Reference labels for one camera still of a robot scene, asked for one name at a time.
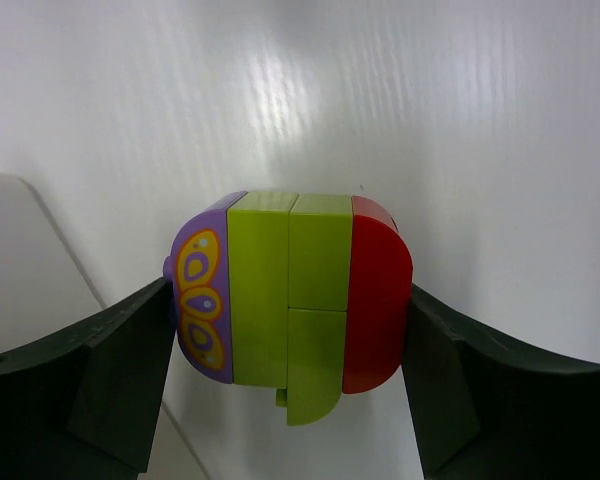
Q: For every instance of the red green purple lego stack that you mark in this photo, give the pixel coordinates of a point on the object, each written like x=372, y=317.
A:
x=306, y=294

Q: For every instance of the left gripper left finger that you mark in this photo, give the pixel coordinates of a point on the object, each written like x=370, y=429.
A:
x=83, y=402

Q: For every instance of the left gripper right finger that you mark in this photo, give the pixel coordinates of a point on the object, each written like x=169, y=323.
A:
x=485, y=405

